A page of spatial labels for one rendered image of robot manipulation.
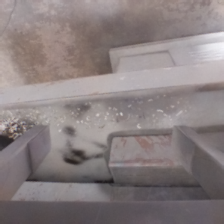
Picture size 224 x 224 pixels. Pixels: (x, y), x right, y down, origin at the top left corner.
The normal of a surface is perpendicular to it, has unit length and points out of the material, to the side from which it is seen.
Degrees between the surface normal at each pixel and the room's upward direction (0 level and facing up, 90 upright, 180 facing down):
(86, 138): 0
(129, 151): 90
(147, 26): 0
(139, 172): 0
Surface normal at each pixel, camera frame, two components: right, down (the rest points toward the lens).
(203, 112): -0.11, 0.62
